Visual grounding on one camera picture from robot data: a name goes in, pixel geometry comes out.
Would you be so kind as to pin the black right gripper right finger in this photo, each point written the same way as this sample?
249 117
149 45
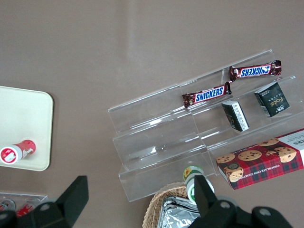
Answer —
213 213

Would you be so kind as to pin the clear acrylic bottle rack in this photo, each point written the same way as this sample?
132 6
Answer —
23 196

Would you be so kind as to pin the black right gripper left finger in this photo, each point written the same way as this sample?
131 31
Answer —
69 204

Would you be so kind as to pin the beige plastic tray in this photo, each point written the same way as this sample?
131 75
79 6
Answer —
23 114

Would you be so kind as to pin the Snickers chocolate bar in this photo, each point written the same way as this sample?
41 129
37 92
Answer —
209 94
255 70

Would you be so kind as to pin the light wicker basket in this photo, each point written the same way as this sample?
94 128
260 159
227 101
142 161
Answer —
154 204

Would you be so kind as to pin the green white yogurt bottle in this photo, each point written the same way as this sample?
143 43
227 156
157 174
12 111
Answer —
190 173

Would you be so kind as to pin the clear acrylic stepped stand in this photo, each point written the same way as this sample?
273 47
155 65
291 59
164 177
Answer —
154 142

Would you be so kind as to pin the silver foil container stack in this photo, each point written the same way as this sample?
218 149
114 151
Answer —
175 213

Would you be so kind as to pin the red tartan cookie box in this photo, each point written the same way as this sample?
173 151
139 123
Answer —
261 166

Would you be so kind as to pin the red white lidded cup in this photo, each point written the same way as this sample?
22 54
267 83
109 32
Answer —
23 148

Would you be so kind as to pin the small black carton box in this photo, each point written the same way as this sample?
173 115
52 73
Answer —
235 116
273 99

